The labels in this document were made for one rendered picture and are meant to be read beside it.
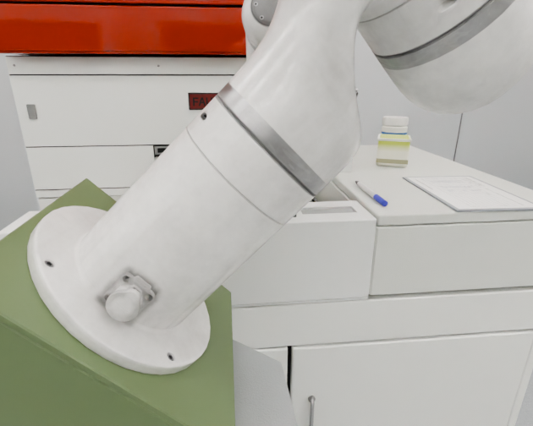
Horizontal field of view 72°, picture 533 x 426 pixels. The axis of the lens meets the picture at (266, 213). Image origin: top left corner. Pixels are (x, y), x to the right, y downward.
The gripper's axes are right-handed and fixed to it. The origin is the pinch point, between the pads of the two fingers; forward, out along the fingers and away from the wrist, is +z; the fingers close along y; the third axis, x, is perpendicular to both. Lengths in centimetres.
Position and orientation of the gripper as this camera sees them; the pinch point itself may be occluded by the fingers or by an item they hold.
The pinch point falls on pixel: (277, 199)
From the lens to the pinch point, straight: 58.1
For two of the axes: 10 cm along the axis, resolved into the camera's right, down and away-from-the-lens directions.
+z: 0.2, 9.9, 1.4
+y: 1.0, 1.4, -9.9
